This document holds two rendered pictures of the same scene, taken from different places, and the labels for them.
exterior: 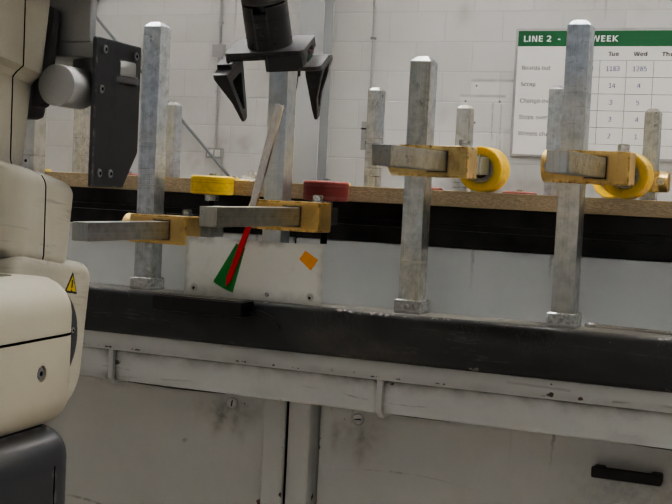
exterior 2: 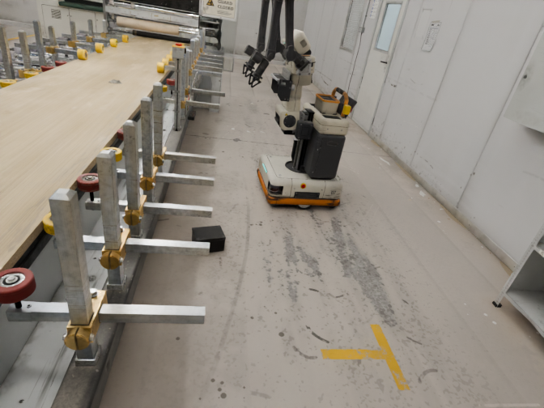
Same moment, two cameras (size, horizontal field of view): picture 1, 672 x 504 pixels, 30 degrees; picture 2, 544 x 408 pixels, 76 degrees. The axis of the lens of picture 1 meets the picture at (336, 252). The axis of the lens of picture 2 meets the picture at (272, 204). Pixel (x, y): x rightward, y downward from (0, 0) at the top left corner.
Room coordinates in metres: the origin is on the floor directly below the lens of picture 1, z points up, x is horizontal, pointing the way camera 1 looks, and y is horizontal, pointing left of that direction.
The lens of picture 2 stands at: (3.01, 2.81, 1.49)
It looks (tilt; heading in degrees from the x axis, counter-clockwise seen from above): 29 degrees down; 235
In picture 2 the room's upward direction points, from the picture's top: 10 degrees clockwise
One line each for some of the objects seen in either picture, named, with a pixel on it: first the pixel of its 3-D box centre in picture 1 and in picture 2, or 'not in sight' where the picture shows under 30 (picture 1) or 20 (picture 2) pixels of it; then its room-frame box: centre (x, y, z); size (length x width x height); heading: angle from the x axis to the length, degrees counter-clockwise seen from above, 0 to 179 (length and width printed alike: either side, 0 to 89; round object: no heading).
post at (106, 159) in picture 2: not in sight; (112, 232); (2.92, 1.94, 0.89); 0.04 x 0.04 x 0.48; 66
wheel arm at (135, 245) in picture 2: not in sight; (135, 245); (2.86, 1.92, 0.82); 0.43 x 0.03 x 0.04; 156
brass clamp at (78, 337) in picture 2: not in sight; (87, 318); (3.01, 2.15, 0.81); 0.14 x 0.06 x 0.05; 66
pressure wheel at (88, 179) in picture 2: not in sight; (91, 191); (2.94, 1.61, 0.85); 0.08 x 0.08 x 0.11
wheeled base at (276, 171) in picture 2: not in sight; (297, 178); (1.14, 0.47, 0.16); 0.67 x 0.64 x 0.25; 162
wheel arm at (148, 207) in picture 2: not in sight; (150, 208); (2.76, 1.69, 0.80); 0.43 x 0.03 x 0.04; 156
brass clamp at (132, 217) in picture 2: not in sight; (135, 209); (2.81, 1.69, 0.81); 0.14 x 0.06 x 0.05; 66
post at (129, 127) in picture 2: not in sight; (133, 190); (2.82, 1.71, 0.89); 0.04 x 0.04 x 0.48; 66
